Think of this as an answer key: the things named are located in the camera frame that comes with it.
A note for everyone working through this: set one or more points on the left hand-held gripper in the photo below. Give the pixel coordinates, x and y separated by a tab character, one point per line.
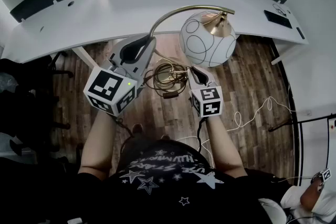
105	86

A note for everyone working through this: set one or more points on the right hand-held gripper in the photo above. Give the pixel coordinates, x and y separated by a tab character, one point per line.
210	102

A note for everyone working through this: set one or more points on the brass lamp with white globe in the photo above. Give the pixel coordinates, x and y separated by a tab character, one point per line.
204	44

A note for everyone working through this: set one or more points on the person's right forearm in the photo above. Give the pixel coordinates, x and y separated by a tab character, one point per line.
223	144

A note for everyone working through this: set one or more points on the person's left forearm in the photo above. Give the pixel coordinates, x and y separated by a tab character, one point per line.
97	144

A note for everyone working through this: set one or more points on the white curved desk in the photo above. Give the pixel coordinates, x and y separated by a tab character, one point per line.
92	15

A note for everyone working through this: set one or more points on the person's right shoe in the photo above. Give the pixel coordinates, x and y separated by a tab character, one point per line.
165	137

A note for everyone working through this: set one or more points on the person's shoe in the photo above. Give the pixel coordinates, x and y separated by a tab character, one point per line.
137	129
165	137

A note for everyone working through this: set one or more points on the person's left shoe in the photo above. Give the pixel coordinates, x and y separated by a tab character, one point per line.
137	129

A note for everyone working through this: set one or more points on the black keyboard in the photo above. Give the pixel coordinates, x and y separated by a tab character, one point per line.
278	19

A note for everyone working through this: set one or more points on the black slim remote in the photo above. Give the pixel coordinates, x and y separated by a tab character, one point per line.
300	33

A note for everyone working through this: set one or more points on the black star print t-shirt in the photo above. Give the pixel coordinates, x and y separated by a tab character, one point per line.
168	191

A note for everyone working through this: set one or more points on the black office chair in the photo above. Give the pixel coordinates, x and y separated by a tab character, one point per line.
23	102

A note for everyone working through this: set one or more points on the black metal rack frame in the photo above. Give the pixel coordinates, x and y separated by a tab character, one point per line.
300	144

